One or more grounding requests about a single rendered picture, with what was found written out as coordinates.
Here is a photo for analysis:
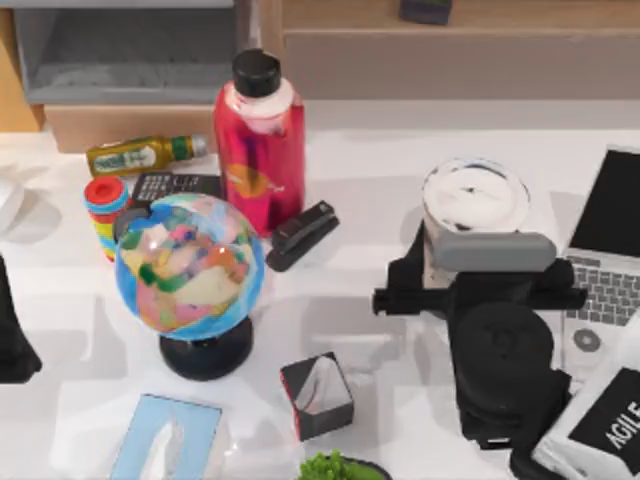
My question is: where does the silver laptop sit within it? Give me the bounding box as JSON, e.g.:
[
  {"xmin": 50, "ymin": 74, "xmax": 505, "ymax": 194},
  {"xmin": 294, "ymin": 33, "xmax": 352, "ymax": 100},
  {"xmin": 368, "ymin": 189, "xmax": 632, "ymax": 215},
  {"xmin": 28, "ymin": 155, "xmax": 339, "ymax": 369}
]
[{"xmin": 559, "ymin": 145, "xmax": 640, "ymax": 386}]

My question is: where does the white cup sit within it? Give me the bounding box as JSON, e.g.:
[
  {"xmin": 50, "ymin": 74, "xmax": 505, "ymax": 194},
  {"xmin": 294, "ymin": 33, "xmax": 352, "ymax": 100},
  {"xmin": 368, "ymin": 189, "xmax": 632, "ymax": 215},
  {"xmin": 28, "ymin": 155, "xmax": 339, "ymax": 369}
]
[{"xmin": 421, "ymin": 157, "xmax": 531, "ymax": 292}]

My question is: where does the black stapler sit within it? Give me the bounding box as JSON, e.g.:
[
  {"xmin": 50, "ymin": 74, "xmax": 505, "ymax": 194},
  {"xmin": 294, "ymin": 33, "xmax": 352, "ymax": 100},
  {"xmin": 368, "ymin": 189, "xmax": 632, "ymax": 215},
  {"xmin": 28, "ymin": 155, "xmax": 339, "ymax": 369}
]
[{"xmin": 265, "ymin": 199, "xmax": 341, "ymax": 273}]

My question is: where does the black and red open box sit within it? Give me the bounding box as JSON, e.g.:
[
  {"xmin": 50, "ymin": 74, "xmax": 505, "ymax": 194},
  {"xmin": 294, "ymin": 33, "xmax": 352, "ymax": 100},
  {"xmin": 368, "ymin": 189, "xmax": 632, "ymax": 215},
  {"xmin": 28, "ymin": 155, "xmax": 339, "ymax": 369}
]
[{"xmin": 279, "ymin": 351, "xmax": 356, "ymax": 442}]

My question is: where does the red bottle with black cap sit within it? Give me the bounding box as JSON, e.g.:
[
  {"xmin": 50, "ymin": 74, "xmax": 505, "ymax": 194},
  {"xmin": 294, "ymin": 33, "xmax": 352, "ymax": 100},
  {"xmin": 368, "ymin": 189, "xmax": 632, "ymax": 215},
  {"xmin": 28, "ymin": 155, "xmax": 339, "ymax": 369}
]
[{"xmin": 213, "ymin": 48, "xmax": 307, "ymax": 238}]

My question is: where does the grey-brown cupboard front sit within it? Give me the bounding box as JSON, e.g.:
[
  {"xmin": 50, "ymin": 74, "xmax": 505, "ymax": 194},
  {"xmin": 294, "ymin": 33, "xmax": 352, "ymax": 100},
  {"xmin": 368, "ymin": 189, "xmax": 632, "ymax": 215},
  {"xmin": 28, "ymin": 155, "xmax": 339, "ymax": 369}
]
[{"xmin": 282, "ymin": 28, "xmax": 640, "ymax": 101}]

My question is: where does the green potted plant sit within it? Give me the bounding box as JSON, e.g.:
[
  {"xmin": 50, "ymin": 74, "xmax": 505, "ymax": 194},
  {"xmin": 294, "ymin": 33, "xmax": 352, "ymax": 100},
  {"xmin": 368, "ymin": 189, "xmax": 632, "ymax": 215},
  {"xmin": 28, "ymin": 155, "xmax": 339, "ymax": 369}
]
[{"xmin": 298, "ymin": 449, "xmax": 392, "ymax": 480}]

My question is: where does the colourful globe on black stand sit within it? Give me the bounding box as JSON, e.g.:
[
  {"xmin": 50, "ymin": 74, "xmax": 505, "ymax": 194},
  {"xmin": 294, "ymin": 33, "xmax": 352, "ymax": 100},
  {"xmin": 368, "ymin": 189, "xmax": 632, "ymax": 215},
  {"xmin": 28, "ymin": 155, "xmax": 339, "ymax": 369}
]
[{"xmin": 112, "ymin": 193, "xmax": 266, "ymax": 383}]

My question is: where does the small dark object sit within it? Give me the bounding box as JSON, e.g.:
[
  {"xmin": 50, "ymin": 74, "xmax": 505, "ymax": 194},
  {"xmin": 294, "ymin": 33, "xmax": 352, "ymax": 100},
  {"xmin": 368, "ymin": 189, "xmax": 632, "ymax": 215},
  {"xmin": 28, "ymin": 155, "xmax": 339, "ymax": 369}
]
[{"xmin": 398, "ymin": 0, "xmax": 453, "ymax": 26}]

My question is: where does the black calculator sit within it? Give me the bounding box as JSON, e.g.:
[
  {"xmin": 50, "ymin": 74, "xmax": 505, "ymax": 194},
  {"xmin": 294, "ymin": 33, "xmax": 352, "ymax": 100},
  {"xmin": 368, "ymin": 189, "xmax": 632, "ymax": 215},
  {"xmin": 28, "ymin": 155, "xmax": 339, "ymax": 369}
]
[{"xmin": 130, "ymin": 171, "xmax": 222, "ymax": 203}]

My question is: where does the wooden shelf unit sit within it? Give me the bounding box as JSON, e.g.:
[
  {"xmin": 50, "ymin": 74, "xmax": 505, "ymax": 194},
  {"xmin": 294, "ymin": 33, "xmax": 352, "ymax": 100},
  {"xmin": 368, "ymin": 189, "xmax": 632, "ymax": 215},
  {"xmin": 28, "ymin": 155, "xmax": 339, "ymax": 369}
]
[{"xmin": 249, "ymin": 0, "xmax": 640, "ymax": 101}]

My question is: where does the olive green bottle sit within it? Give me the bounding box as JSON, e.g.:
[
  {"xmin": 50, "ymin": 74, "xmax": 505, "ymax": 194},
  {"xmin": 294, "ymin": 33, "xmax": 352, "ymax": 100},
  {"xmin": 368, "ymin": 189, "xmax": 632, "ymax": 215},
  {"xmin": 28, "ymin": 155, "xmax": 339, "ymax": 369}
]
[{"xmin": 86, "ymin": 133, "xmax": 210, "ymax": 178}]

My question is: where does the light blue tissue box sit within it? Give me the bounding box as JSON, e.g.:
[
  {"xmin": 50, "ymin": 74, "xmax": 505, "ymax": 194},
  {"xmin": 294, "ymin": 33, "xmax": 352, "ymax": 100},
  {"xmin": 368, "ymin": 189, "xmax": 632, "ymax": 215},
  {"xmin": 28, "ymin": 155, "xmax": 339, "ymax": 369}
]
[{"xmin": 109, "ymin": 393, "xmax": 224, "ymax": 480}]

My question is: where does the stack of coloured rings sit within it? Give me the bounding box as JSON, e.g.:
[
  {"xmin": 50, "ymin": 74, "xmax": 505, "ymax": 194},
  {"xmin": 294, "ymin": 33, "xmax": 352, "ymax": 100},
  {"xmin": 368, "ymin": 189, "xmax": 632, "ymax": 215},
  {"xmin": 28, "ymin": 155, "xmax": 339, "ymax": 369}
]
[{"xmin": 82, "ymin": 175, "xmax": 132, "ymax": 264}]

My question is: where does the pale wooden drawer front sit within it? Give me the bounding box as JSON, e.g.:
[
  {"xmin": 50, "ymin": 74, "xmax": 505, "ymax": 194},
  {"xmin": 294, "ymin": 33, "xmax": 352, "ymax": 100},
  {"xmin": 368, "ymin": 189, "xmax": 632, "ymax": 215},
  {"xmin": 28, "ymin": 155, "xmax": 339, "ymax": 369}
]
[{"xmin": 43, "ymin": 102, "xmax": 219, "ymax": 153}]

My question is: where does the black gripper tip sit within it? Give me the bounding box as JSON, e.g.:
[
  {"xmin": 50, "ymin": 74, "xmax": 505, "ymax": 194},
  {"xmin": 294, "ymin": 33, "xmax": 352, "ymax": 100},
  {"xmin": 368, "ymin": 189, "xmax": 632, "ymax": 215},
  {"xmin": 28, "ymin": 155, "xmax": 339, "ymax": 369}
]
[{"xmin": 0, "ymin": 254, "xmax": 43, "ymax": 385}]

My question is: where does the wooden cupboard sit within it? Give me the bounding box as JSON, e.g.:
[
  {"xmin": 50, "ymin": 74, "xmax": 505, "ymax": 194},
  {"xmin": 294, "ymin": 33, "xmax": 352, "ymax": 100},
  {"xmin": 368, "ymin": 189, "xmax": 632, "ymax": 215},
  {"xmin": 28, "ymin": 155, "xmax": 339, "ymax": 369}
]
[{"xmin": 0, "ymin": 8, "xmax": 47, "ymax": 134}]

